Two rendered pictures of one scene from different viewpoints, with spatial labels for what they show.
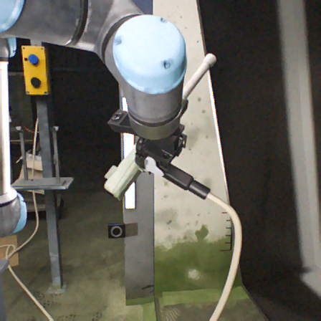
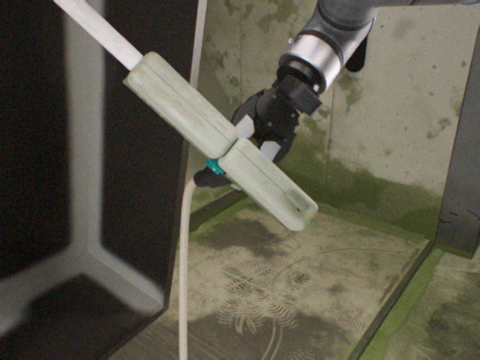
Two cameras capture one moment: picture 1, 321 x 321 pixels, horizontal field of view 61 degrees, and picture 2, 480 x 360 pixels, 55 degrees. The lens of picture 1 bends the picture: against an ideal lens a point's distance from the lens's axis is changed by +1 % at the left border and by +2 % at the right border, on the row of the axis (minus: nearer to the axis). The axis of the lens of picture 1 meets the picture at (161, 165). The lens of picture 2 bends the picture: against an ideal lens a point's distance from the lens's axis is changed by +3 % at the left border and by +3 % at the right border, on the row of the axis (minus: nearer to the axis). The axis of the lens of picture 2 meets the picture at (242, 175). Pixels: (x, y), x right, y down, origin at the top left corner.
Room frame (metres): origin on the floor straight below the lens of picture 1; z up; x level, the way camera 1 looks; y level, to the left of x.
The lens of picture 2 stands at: (1.07, 0.43, 1.32)
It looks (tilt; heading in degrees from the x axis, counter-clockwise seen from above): 23 degrees down; 223
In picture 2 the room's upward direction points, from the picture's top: straight up
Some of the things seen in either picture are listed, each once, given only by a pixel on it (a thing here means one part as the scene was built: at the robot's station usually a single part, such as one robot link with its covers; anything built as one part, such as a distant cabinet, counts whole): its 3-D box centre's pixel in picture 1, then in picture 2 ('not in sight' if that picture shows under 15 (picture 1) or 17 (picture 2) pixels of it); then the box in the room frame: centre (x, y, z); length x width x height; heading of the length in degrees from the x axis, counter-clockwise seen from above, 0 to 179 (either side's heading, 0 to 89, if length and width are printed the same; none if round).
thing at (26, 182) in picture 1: (39, 155); not in sight; (1.51, 0.69, 0.95); 0.26 x 0.15 x 0.32; 96
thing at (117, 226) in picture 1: (116, 231); not in sight; (1.47, 0.26, 0.51); 0.10 x 0.02 x 0.09; 96
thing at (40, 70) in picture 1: (36, 72); not in sight; (1.61, 0.71, 1.42); 0.12 x 0.06 x 0.26; 96
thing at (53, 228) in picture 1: (49, 172); not in sight; (1.67, 0.71, 0.82); 0.06 x 0.06 x 1.64; 6
